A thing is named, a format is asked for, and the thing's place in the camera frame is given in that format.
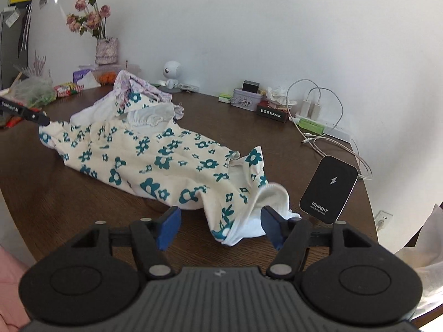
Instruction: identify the white green floral garment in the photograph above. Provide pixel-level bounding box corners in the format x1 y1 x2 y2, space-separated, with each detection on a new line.
39 94 293 246

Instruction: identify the clear plastic bag with items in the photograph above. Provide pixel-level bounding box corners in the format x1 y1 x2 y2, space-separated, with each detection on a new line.
6 76 57 109

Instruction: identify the red checkered snack packet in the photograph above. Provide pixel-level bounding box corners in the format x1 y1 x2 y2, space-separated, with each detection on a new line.
53 82 83 98

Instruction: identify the purple tissue box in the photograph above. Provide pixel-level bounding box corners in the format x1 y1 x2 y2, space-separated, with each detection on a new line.
76 71 101 92

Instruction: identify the clear box of orange snacks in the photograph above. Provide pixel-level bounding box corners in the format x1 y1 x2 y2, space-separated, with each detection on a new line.
92 64 127 85

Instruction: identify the purple white knitted vase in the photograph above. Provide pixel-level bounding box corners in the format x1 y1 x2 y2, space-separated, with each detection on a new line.
95 38 119 65

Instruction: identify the green tube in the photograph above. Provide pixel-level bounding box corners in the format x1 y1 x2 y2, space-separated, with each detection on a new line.
292 118 324 135

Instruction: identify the white power strip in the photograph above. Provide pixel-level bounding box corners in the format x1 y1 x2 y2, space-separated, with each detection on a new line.
294 114 351 143

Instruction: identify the dried pink flower bouquet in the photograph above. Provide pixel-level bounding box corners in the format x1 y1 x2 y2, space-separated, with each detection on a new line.
66 0 111 40

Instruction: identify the pink purple floral garment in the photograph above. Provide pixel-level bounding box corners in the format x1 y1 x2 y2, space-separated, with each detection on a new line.
112 70 184 120

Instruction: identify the red black labelled box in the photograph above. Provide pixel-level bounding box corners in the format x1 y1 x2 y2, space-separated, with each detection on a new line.
256 101 288 123

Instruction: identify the white charger plug right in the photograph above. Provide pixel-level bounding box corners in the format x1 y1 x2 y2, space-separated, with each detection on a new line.
311 102 322 121

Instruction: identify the white charger plug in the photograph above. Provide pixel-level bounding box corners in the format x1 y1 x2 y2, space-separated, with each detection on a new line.
300 100 311 117
311 102 322 121

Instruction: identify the white charger plug left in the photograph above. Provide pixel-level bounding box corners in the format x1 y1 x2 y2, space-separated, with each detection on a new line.
300 100 311 117

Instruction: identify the grey decorated tin box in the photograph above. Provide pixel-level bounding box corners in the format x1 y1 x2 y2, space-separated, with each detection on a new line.
231 89 264 112

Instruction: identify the crumpled white tissue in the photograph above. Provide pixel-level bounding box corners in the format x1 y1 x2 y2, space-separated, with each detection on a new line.
266 87 297 108

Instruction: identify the small green packet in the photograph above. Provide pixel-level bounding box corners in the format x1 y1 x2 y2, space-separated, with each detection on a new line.
218 94 232 103

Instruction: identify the pink jacket left sleeve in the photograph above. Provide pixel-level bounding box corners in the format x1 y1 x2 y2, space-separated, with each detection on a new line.
0 247 30 332

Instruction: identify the black wireless charger stand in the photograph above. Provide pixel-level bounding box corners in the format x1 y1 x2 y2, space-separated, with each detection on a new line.
300 156 358 224

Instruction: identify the white wall socket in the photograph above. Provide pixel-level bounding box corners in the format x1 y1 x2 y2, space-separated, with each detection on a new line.
375 210 393 232

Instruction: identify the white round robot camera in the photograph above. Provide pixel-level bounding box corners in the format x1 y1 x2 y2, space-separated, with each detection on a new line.
159 61 182 94

